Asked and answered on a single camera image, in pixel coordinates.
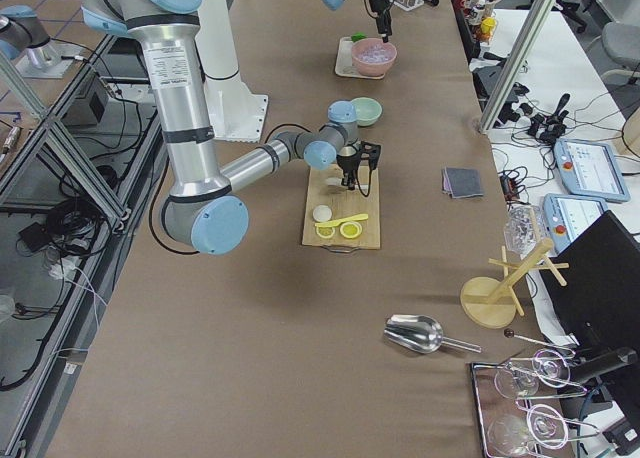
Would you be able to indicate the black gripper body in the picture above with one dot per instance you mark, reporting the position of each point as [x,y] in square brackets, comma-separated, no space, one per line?
[347,165]
[381,8]

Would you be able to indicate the white ceramic spoon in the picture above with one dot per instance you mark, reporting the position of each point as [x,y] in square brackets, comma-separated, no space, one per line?
[337,181]

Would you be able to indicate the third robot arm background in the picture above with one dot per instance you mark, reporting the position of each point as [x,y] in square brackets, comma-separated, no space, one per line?
[22,31]

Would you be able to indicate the mint green bowl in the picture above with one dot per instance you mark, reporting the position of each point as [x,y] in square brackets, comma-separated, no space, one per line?
[368,111]

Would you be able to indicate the pile of clear ice cubes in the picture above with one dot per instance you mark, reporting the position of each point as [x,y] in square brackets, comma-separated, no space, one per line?
[375,54]

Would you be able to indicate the pink bowl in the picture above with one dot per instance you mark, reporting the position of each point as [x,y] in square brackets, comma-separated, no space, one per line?
[371,69]

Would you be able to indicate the clear plastic ice bag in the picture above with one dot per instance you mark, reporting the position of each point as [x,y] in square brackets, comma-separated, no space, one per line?
[519,231]

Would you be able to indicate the metal ice scoop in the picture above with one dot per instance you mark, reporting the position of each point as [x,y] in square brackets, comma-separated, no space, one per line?
[422,334]

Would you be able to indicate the yellow plastic knife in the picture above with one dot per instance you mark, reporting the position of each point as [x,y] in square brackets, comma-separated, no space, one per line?
[337,222]

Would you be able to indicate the bamboo cutting board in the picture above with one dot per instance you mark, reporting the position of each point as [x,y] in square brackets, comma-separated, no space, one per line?
[343,203]

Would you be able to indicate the upper lemon slice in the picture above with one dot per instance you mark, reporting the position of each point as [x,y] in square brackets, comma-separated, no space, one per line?
[350,229]

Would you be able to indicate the beige rabbit tray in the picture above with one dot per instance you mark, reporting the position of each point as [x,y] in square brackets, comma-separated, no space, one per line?
[344,66]

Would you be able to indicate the grey folded cloth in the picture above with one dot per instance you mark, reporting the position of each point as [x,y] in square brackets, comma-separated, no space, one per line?
[461,182]

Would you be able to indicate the bottle rack with bottles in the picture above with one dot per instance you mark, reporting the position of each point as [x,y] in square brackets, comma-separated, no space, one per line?
[480,17]

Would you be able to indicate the wooden mug tree stand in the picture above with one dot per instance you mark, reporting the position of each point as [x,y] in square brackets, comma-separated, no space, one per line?
[494,304]

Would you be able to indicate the lower blue teach pendant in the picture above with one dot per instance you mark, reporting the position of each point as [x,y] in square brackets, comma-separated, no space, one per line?
[568,216]

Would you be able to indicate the blue teach pendant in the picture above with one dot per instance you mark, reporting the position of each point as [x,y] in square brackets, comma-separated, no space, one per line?
[588,168]
[568,216]

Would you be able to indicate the upper blue teach pendant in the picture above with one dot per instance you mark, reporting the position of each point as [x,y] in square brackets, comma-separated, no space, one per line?
[588,168]

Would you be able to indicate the office chair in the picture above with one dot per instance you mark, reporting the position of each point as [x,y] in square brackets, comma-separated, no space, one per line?
[620,42]

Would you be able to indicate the black monitor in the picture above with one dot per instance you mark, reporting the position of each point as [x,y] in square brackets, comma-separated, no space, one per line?
[599,305]

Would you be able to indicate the upper wine glass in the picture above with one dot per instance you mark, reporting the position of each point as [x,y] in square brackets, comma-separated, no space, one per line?
[522,377]

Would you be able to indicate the wine glass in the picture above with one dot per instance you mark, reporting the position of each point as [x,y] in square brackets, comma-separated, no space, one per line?
[522,377]
[535,433]

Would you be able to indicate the lower wine glass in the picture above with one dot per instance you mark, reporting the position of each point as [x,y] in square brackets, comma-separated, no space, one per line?
[535,433]

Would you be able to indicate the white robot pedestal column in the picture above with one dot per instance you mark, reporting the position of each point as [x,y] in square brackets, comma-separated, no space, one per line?
[236,114]

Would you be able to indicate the aluminium frame post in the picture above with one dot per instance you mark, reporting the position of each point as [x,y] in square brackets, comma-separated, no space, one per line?
[525,40]

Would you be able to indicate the wire glass rack tray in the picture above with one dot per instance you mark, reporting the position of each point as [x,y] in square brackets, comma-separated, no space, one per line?
[517,406]

